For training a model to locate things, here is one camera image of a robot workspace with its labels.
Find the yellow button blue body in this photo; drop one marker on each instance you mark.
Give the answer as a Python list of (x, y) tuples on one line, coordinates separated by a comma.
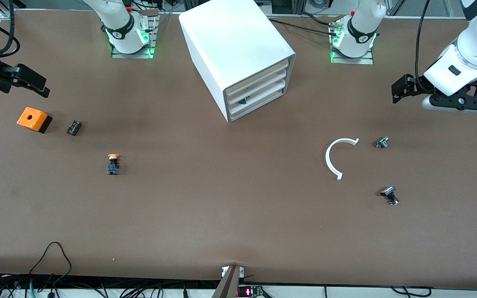
[(113, 166)]

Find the white rectangular tray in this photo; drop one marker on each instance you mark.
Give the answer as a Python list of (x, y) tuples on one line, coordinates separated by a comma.
[(259, 86)]

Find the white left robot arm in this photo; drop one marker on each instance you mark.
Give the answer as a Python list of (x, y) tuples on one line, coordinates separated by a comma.
[(360, 25)]

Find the orange button box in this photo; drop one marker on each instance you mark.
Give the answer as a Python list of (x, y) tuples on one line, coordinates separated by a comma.
[(31, 117)]

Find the black push button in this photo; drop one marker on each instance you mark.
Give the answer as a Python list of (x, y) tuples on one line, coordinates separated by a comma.
[(389, 193)]

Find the cream cabinet drawer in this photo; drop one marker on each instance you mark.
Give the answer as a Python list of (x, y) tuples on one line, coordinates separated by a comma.
[(259, 96), (259, 78)]

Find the white drawer cabinet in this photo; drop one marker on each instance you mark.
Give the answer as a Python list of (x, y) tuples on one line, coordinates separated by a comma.
[(230, 41)]

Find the small metal green component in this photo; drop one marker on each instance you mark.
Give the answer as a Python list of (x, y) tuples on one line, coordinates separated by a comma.
[(381, 142)]

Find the small black contact block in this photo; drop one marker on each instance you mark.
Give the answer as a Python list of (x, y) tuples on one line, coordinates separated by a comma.
[(74, 128)]

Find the small green part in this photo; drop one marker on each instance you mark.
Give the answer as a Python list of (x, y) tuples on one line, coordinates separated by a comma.
[(244, 100)]

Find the red display circuit board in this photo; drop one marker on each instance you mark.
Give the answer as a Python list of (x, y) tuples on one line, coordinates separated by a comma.
[(249, 291)]

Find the aluminium frame profile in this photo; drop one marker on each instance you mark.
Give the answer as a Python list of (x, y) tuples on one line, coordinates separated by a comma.
[(6, 14)]

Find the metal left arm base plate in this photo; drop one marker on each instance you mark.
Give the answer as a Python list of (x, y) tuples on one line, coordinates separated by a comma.
[(352, 60)]

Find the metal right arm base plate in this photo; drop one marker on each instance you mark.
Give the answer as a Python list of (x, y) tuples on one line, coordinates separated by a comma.
[(155, 37)]

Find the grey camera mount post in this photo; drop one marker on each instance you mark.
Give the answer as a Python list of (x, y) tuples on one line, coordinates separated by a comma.
[(230, 283)]

